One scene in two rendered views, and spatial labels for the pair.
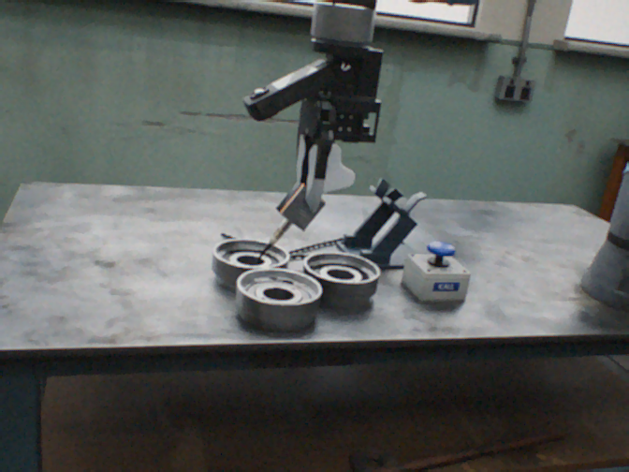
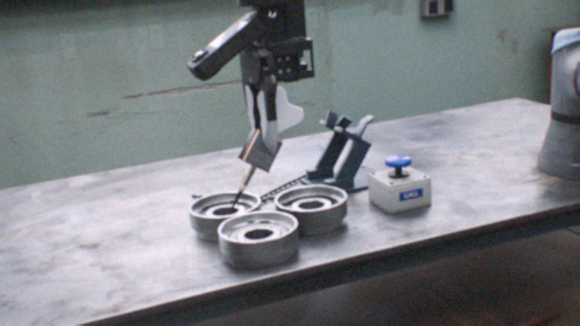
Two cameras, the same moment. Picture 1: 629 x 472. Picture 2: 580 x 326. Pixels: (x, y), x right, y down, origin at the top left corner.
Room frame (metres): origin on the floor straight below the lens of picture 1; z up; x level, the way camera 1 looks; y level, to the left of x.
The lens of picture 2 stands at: (-0.07, 0.00, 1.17)
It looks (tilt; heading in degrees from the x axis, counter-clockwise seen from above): 17 degrees down; 359
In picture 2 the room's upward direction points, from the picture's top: 5 degrees counter-clockwise
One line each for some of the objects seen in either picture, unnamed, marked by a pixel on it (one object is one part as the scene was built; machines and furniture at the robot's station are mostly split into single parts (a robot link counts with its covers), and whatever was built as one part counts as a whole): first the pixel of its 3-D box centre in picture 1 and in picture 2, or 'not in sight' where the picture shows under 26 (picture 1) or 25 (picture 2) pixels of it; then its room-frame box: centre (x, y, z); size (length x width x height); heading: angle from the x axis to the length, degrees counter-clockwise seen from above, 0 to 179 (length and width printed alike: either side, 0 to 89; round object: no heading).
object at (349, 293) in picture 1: (340, 280); (312, 210); (0.83, -0.04, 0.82); 0.10 x 0.10 x 0.04
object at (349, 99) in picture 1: (339, 93); (272, 39); (0.83, -0.01, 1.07); 0.09 x 0.08 x 0.12; 111
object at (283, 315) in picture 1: (277, 300); (259, 240); (0.74, 0.03, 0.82); 0.10 x 0.10 x 0.04
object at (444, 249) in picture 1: (438, 259); (398, 172); (0.88, -0.18, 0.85); 0.04 x 0.04 x 0.05
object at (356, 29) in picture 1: (342, 25); not in sight; (0.83, 0.00, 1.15); 0.08 x 0.08 x 0.05
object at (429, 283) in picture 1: (439, 276); (401, 187); (0.88, -0.19, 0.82); 0.08 x 0.07 x 0.05; 108
